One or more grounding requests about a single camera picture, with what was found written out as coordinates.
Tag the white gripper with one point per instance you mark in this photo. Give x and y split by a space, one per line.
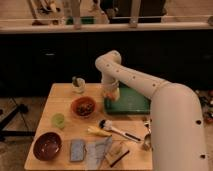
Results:
111 87

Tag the orange apple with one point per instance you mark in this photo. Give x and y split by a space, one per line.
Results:
110 96

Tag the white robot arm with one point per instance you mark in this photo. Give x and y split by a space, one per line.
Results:
177 129

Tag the orange bowl with food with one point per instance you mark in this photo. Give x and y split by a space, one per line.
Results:
83 107

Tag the purple bowl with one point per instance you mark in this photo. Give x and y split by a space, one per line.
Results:
47 146

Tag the green plastic tray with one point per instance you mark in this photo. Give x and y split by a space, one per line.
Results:
130 102

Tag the glass with green plant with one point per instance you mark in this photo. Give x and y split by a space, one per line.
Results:
78 84

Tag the metal spoon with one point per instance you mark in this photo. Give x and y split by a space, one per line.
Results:
147 125

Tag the wooden block with black edge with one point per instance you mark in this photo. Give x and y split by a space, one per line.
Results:
116 152

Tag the metal cup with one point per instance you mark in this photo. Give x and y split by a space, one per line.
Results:
147 142

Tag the grey cloth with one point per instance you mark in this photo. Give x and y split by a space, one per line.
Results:
96 151

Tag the small green cup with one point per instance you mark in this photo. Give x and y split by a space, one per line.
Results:
58 120

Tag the blue sponge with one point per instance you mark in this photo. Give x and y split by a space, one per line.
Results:
77 150

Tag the green box on counter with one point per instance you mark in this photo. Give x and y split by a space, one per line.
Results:
84 20

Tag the black chair base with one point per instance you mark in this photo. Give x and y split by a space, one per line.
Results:
22 109

